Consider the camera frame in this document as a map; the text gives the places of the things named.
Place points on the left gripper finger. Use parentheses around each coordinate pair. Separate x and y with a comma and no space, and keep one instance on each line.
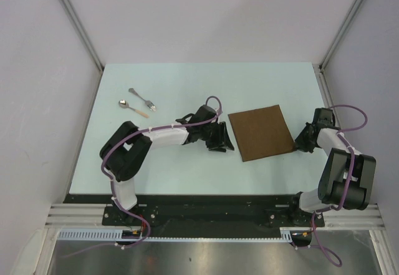
(215,146)
(229,137)

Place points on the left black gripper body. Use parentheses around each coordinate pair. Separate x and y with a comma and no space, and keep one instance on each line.
(210,132)

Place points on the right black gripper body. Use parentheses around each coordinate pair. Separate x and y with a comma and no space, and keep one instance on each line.
(311,145)

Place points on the brown cloth napkin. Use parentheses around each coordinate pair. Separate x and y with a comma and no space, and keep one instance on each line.
(261,133)

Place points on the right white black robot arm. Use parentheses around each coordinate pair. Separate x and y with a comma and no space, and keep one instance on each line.
(347,179)

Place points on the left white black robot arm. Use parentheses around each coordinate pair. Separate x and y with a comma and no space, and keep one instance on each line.
(124,153)

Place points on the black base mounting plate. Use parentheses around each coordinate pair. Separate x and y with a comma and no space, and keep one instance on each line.
(202,216)

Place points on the silver metal fork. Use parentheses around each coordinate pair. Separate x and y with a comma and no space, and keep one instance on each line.
(148,103)

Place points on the right side aluminium rail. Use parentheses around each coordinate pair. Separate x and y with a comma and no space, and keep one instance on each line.
(323,86)

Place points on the aluminium rail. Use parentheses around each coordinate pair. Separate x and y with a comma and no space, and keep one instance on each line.
(323,86)
(92,215)

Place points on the spoon with wooden handle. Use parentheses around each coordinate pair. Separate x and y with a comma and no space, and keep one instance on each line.
(124,104)

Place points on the right aluminium frame post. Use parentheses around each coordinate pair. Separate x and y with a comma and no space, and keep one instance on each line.
(343,29)

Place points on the aluminium frame post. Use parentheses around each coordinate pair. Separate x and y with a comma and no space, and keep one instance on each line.
(79,28)
(343,29)

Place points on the front aluminium rail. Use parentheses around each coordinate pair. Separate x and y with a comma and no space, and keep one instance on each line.
(92,215)

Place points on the left aluminium frame post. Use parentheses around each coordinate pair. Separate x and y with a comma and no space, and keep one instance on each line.
(79,28)

